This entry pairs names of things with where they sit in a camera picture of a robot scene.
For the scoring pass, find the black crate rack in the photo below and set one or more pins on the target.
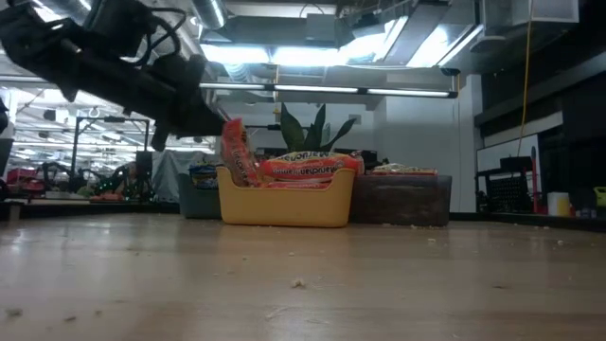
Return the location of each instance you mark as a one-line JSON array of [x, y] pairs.
[[509, 189]]

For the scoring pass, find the whiteboard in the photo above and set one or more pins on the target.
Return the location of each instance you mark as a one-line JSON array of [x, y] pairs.
[[492, 156]]

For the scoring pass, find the green container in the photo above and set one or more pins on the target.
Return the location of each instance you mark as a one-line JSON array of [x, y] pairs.
[[600, 195]]

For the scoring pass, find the teal plastic bin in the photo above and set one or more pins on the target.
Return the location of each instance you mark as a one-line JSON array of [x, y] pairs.
[[199, 203]]

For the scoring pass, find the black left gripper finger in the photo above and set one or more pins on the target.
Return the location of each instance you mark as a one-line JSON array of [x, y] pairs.
[[203, 120]]

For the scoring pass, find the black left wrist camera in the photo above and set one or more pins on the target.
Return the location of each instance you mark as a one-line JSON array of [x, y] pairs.
[[123, 23]]

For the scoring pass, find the yellow-orange plastic bin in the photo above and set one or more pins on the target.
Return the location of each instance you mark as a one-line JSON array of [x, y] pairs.
[[284, 206]]

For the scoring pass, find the snake plant in white pot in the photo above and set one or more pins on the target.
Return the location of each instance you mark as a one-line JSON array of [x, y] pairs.
[[291, 132]]

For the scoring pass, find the background robot workstation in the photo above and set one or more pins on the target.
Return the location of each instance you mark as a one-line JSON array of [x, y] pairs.
[[118, 184]]

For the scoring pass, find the silver air duct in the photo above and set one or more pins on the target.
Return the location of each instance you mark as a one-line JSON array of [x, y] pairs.
[[208, 14]]

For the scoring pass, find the grey cover cloth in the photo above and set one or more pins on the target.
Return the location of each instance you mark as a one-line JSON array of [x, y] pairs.
[[168, 175]]

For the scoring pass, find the grey-brown plastic bin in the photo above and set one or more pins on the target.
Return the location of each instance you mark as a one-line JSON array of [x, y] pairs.
[[402, 201]]

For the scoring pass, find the white roll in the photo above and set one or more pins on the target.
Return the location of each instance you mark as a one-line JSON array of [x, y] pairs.
[[558, 203]]

